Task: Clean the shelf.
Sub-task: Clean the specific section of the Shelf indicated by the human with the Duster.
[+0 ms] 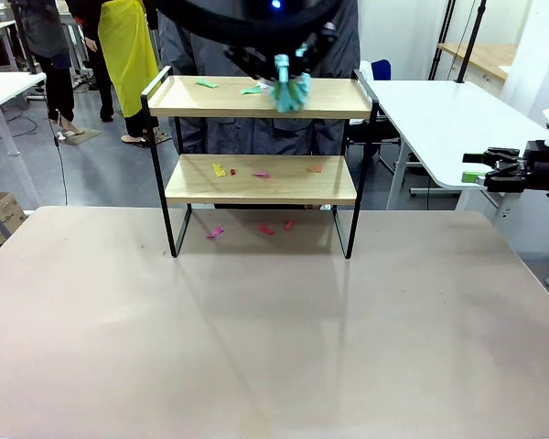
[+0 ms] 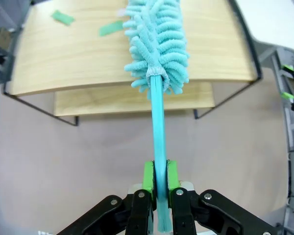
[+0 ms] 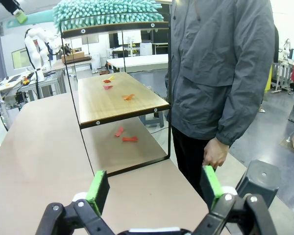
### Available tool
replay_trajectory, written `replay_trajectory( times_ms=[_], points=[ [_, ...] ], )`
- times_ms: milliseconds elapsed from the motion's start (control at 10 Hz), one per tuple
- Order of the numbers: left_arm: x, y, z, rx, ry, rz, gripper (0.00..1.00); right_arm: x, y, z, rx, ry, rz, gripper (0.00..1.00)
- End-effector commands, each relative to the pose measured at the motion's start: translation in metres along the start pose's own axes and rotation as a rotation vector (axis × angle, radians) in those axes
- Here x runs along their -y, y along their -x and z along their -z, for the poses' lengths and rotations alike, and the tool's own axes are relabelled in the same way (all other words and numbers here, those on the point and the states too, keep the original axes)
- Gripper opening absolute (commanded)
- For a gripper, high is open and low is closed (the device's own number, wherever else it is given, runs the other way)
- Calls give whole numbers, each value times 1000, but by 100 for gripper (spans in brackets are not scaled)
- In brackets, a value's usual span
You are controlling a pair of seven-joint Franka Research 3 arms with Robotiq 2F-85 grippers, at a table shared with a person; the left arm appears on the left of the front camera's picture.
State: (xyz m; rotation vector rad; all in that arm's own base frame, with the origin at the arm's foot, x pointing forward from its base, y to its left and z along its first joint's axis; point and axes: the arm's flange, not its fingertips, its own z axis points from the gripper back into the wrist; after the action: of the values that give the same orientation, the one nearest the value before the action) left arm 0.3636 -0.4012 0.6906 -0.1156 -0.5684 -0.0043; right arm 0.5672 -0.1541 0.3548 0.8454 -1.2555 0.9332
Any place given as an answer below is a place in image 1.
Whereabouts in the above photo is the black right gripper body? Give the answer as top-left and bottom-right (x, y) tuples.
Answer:
(519, 157), (549, 193)

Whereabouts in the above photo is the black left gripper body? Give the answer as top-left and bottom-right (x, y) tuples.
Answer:
(223, 25), (338, 60)

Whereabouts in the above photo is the teal microfiber duster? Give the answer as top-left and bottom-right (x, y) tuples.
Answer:
(267, 53), (313, 114)

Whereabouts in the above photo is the person in grey jacket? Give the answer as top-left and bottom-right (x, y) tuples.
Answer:
(156, 0), (363, 159)

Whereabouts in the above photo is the blue chair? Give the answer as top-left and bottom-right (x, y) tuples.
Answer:
(370, 59), (393, 82)

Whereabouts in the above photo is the large white desk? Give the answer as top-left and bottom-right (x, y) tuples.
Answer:
(354, 68), (549, 214)

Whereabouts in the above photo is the black pole stand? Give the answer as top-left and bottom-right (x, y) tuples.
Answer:
(455, 0), (486, 84)

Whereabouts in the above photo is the black office chair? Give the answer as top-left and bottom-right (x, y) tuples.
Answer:
(347, 119), (403, 177)

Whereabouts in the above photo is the wooden table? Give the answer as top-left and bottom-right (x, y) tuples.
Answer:
(437, 42), (519, 86)

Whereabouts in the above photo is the person in yellow apron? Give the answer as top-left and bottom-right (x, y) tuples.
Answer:
(66, 0), (162, 150)

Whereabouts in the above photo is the black tripod stand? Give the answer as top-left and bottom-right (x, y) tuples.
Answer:
(427, 0), (458, 81)

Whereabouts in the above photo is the beige floor mat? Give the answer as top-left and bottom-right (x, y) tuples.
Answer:
(59, 127), (104, 147)

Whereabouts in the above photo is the person in dark clothes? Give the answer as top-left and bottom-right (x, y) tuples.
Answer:
(16, 0), (87, 138)

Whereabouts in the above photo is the cardboard box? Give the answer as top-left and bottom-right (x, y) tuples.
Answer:
(0, 191), (27, 264)

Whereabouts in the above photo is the two-tier wooden shelf black frame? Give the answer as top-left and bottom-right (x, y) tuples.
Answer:
(140, 65), (380, 261)

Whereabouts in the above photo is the black floor cable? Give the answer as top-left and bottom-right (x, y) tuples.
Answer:
(48, 116), (70, 207)

